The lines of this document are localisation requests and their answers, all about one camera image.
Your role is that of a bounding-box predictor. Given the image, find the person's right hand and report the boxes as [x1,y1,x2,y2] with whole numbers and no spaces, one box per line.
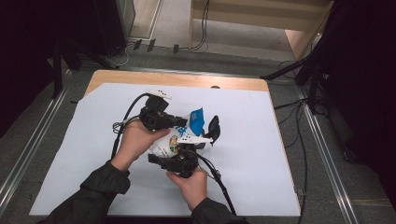
[166,167,209,213]

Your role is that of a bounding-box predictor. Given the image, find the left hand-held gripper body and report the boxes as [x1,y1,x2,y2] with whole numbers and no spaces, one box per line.
[139,89,176,132]

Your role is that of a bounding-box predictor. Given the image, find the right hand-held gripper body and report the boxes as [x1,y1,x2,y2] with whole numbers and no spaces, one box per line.
[158,133,215,179]

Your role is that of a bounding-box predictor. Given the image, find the person's left hand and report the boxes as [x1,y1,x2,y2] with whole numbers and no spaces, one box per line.
[110,119,172,173]

